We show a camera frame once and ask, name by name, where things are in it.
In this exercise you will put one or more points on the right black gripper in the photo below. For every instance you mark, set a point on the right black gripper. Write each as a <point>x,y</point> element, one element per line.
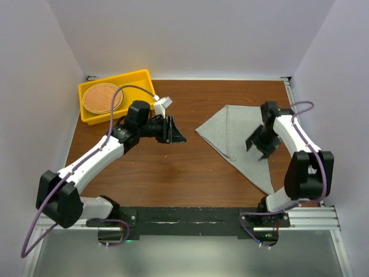
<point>267,150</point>

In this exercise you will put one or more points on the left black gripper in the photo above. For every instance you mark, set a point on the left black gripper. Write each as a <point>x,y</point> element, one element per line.
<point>169,133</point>

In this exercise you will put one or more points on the grey cloth napkin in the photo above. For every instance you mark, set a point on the grey cloth napkin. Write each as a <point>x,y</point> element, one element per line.
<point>227,132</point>

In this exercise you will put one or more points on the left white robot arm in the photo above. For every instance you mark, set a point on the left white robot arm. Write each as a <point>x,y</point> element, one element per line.
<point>58,196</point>

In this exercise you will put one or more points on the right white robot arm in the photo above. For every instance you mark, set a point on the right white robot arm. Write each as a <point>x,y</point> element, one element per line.
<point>310,171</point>

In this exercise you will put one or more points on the yellow plastic bin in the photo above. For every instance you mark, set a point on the yellow plastic bin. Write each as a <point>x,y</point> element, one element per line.
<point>134,86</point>

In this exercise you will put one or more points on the round woven coaster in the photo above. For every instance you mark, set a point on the round woven coaster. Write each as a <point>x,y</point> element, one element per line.
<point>98,98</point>

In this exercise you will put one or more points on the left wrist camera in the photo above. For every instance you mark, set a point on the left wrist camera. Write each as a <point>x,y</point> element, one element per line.
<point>161,104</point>

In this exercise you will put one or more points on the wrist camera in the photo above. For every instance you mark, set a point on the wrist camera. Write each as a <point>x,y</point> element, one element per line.
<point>161,104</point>
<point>269,110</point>

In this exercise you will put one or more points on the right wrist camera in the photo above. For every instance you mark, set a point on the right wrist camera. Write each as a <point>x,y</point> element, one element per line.
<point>269,110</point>

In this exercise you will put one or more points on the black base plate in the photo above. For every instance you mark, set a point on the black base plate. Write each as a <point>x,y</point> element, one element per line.
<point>190,221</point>

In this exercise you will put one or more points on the aluminium frame rail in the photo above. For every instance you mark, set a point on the aluminium frame rail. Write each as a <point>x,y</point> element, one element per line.
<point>311,246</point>

